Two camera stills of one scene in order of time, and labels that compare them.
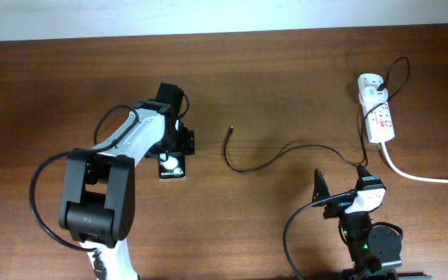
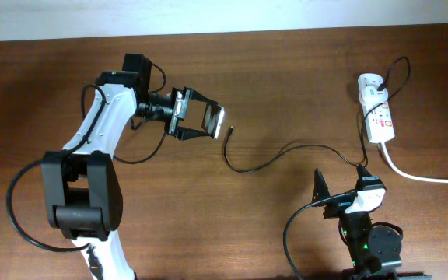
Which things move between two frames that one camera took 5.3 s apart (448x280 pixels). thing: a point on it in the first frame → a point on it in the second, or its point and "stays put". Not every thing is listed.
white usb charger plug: x=372 y=95 stays put
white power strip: x=379 y=124 stays put
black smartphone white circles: x=172 y=166 → x=211 y=123
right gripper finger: x=362 y=172 stays put
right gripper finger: x=320 y=190 stays put
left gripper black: x=186 y=145 → x=180 y=103
